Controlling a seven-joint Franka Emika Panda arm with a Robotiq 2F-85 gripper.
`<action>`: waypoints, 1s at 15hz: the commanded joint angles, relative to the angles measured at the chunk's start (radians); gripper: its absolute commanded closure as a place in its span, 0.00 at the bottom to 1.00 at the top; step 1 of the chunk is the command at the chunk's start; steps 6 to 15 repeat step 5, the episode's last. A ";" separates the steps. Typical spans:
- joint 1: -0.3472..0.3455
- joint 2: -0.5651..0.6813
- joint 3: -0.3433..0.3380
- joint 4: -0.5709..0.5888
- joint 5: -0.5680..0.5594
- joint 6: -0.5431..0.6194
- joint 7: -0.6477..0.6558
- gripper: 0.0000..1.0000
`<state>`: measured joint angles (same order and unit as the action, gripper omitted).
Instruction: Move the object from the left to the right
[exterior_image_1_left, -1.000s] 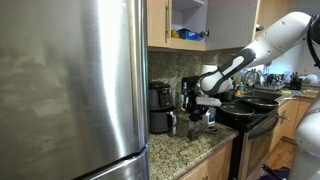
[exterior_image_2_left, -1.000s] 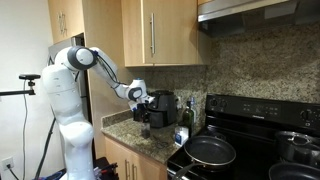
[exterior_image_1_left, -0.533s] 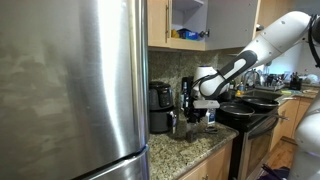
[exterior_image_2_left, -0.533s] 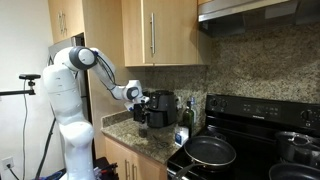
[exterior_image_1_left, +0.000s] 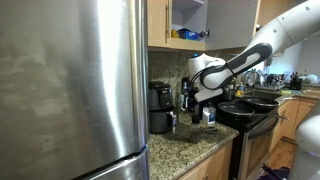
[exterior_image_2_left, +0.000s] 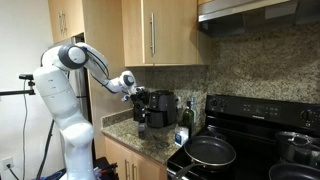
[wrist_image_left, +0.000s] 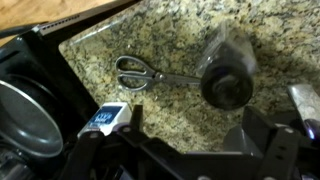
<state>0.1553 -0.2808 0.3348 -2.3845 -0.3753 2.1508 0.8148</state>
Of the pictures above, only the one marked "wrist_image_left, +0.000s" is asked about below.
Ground grey metal scissors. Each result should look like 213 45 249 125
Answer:
114 54 203 93

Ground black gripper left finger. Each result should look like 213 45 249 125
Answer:
59 104 212 180

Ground small dark capped bottle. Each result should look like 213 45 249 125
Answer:
196 23 260 111

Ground blue and white box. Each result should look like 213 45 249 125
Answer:
77 101 133 138

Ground black electric stove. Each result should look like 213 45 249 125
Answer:
0 0 144 180

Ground black frying pan silver rim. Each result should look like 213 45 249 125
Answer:
0 74 65 160

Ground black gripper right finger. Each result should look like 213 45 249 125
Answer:
222 105 320 180

